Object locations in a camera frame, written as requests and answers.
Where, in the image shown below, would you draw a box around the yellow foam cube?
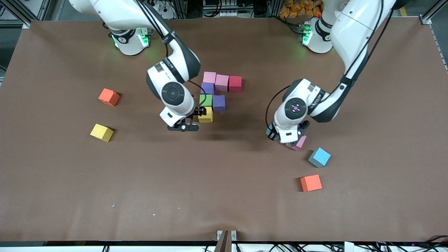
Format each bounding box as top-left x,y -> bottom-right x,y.
90,124 -> 114,142
198,106 -> 214,123

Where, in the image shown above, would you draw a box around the red foam cube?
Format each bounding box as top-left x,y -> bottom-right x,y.
229,76 -> 243,93

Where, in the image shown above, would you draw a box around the orange foam cube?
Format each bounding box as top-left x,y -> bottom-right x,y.
300,174 -> 323,192
98,88 -> 120,107

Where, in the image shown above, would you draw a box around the brown paper table cover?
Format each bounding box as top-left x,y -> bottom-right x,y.
0,17 -> 448,243

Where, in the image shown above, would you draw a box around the white electronic device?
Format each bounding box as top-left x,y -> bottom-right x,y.
203,0 -> 245,18

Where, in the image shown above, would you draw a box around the white power strip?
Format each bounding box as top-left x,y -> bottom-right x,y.
154,0 -> 175,20

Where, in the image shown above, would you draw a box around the orange snack bags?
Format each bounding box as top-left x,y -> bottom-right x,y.
279,0 -> 323,19

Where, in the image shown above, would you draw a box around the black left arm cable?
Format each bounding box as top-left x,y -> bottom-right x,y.
265,0 -> 394,131

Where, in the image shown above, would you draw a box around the aluminium frame post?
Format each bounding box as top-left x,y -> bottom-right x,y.
10,0 -> 46,29
420,0 -> 448,25

